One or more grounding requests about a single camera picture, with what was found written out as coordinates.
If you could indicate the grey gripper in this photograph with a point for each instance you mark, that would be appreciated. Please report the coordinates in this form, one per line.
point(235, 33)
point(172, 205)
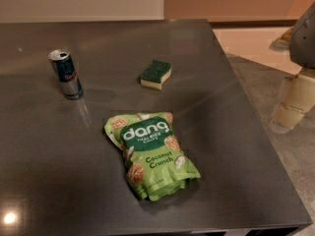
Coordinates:
point(303, 42)

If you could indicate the green rice chip bag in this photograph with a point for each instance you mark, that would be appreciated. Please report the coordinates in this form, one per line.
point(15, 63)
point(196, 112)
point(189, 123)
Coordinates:
point(156, 164)

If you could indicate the green yellow sponge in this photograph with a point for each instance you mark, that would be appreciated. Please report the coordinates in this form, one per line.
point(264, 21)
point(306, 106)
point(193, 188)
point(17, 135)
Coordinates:
point(155, 75)

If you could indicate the blue silver energy drink can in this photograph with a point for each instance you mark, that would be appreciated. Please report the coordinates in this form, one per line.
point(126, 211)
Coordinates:
point(63, 66)

